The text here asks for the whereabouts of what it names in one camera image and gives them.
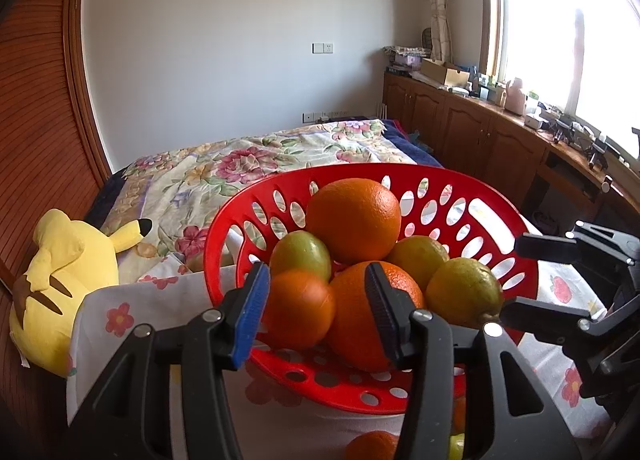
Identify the white wall socket strip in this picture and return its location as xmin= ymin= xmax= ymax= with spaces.
xmin=302 ymin=110 xmax=351 ymax=123

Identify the pile of folded cloths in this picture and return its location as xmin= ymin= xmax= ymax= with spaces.
xmin=384 ymin=46 xmax=431 ymax=72

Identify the wooden framed window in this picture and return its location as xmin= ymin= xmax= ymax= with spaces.
xmin=480 ymin=0 xmax=640 ymax=161

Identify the wooden slatted wardrobe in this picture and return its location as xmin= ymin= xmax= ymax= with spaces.
xmin=0 ymin=0 xmax=113 ymax=460

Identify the fruit and flower printed tablecloth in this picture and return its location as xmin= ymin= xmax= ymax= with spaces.
xmin=66 ymin=220 xmax=616 ymax=460

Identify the large orange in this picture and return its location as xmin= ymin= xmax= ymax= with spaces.
xmin=305 ymin=179 xmax=402 ymax=265
xmin=325 ymin=261 xmax=426 ymax=373

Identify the yellow-green lemon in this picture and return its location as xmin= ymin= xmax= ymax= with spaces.
xmin=387 ymin=235 xmax=451 ymax=291
xmin=425 ymin=257 xmax=506 ymax=328

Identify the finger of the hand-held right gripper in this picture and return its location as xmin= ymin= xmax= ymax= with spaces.
xmin=514 ymin=221 xmax=640 ymax=271
xmin=500 ymin=297 xmax=640 ymax=347

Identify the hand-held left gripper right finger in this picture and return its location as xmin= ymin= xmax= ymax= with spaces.
xmin=364 ymin=262 xmax=582 ymax=460

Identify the red perforated plastic basket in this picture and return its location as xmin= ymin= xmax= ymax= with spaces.
xmin=202 ymin=163 xmax=540 ymax=415

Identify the floral bedsheet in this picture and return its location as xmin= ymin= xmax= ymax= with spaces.
xmin=100 ymin=119 xmax=446 ymax=285

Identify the small black tripod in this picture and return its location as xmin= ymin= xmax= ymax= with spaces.
xmin=552 ymin=114 xmax=576 ymax=143
xmin=587 ymin=137 xmax=609 ymax=171

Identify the open cardboard box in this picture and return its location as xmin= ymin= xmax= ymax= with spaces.
xmin=420 ymin=58 xmax=471 ymax=87

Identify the yellow-green lemon back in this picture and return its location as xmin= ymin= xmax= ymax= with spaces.
xmin=387 ymin=235 xmax=451 ymax=291

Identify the long wooden cabinet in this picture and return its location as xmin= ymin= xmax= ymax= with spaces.
xmin=382 ymin=70 xmax=640 ymax=241

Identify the green lime back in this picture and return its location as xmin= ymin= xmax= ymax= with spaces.
xmin=270 ymin=231 xmax=332 ymax=283

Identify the dark blue blanket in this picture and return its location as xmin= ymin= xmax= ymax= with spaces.
xmin=382 ymin=120 xmax=443 ymax=169

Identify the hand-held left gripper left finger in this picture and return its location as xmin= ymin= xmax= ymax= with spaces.
xmin=67 ymin=262 xmax=271 ymax=460

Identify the yellow plush toy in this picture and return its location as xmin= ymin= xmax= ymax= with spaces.
xmin=9 ymin=209 xmax=153 ymax=378

